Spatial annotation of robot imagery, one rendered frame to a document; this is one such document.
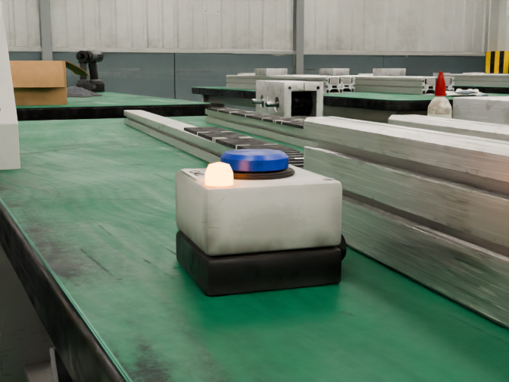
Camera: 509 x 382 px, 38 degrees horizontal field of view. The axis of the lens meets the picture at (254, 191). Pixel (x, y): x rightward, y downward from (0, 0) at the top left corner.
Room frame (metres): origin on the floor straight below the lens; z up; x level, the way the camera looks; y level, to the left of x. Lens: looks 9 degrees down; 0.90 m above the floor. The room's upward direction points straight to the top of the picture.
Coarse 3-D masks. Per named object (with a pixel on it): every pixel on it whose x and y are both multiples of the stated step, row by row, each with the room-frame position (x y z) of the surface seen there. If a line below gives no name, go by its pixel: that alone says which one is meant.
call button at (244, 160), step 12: (228, 156) 0.42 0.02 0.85; (240, 156) 0.42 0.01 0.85; (252, 156) 0.42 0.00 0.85; (264, 156) 0.42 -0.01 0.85; (276, 156) 0.42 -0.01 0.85; (288, 156) 0.43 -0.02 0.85; (240, 168) 0.41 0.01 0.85; (252, 168) 0.41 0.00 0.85; (264, 168) 0.41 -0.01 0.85; (276, 168) 0.42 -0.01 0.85
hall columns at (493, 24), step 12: (492, 0) 8.45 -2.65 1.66; (504, 0) 8.44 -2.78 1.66; (492, 12) 8.46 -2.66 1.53; (504, 12) 8.43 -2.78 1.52; (492, 24) 8.46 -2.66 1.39; (504, 24) 8.42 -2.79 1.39; (492, 36) 8.46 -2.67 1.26; (504, 36) 8.41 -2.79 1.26; (492, 48) 8.47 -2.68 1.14; (504, 48) 8.22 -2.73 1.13; (492, 60) 8.35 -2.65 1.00; (504, 60) 8.19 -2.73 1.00; (492, 72) 8.34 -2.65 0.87; (504, 72) 8.18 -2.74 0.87
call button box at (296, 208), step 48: (192, 192) 0.41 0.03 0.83; (240, 192) 0.39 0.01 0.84; (288, 192) 0.40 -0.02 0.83; (336, 192) 0.41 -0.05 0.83; (192, 240) 0.42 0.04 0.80; (240, 240) 0.39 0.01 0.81; (288, 240) 0.40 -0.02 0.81; (336, 240) 0.41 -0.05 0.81; (240, 288) 0.39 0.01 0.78; (288, 288) 0.40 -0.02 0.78
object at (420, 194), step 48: (336, 144) 0.54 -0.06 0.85; (384, 144) 0.45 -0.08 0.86; (432, 144) 0.40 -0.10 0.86; (480, 144) 0.36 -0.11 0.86; (384, 192) 0.45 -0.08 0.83; (432, 192) 0.40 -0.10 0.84; (480, 192) 0.36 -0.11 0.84; (384, 240) 0.45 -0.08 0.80; (432, 240) 0.39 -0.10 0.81; (480, 240) 0.37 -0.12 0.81; (432, 288) 0.39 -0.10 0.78; (480, 288) 0.35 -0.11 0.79
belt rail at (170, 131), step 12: (132, 120) 1.61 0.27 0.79; (144, 120) 1.43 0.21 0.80; (156, 120) 1.35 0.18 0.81; (168, 120) 1.35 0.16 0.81; (144, 132) 1.43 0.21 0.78; (156, 132) 1.31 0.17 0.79; (168, 132) 1.21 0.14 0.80; (180, 132) 1.13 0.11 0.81; (180, 144) 1.13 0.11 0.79; (192, 144) 1.08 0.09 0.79; (204, 144) 0.99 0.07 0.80; (216, 144) 0.93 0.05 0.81; (204, 156) 0.99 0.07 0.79; (216, 156) 0.93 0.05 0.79
